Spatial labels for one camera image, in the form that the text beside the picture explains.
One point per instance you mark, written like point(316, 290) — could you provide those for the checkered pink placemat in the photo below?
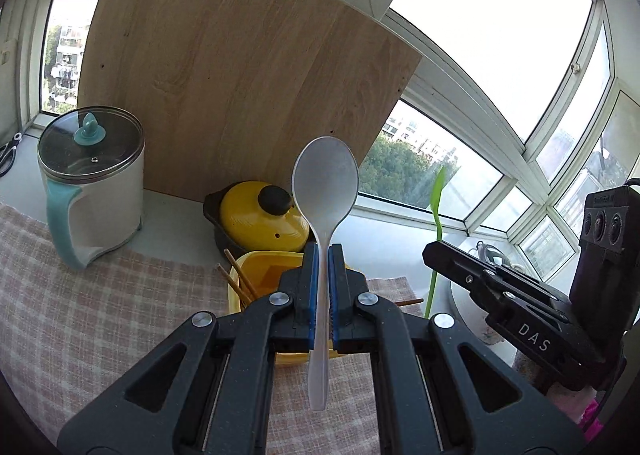
point(125, 310)

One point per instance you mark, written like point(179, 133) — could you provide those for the yellow lidded casserole pot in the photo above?
point(250, 220)

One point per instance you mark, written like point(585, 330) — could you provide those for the green plastic spoon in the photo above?
point(437, 205)

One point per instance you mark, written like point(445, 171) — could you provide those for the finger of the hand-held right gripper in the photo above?
point(535, 282)
point(460, 270)

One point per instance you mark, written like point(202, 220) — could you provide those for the white rice cooker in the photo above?
point(462, 302)

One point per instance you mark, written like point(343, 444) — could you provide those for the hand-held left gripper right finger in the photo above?
point(336, 285)

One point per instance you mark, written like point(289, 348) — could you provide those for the translucent plastic spoon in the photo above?
point(325, 185)

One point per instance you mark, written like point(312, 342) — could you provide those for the wooden board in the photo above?
point(225, 85)

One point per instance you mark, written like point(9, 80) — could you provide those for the yellow plastic container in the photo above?
point(265, 275)

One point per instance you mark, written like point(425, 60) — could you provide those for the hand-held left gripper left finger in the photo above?
point(312, 285)

